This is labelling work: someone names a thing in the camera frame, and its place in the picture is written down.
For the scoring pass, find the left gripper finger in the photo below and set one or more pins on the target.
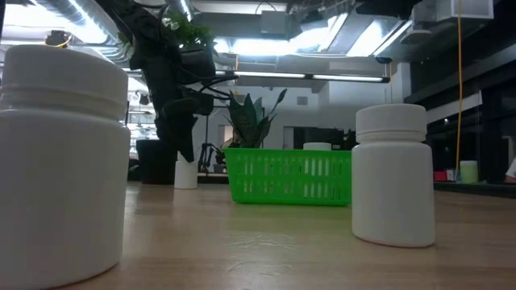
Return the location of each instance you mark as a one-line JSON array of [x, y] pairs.
[[177, 133]]

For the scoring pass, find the white plastic pill bottle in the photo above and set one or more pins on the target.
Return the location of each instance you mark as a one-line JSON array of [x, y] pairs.
[[317, 146], [185, 177], [60, 181], [393, 189]]

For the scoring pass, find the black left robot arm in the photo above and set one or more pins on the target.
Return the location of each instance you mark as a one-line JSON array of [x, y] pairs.
[[141, 36]]

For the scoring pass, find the green plastic slotted basket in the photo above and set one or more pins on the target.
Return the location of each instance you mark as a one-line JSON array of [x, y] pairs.
[[282, 197]]

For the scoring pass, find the black tripod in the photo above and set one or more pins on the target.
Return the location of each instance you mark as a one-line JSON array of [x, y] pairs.
[[206, 155]]

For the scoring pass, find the black plant pot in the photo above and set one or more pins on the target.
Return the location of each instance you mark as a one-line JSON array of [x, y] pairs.
[[153, 165]]

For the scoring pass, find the snake plant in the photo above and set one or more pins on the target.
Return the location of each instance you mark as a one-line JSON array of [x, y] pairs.
[[250, 121]]

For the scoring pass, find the long ceiling light bar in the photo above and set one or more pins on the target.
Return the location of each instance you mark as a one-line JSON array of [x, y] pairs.
[[274, 75]]

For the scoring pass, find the grey ceiling box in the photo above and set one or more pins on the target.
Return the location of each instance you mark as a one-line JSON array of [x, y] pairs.
[[274, 22]]

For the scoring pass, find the small red box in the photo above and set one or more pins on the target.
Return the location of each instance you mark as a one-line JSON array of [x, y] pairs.
[[440, 176]]

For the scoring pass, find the small white box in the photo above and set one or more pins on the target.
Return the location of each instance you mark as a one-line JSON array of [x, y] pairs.
[[450, 175]]

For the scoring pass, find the pale green cup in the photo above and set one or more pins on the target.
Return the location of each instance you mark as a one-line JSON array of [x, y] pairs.
[[468, 172]]

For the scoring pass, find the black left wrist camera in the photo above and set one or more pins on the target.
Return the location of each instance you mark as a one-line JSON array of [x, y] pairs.
[[197, 66]]

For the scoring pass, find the black ceiling camera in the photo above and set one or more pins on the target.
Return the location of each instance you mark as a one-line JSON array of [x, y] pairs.
[[57, 39]]

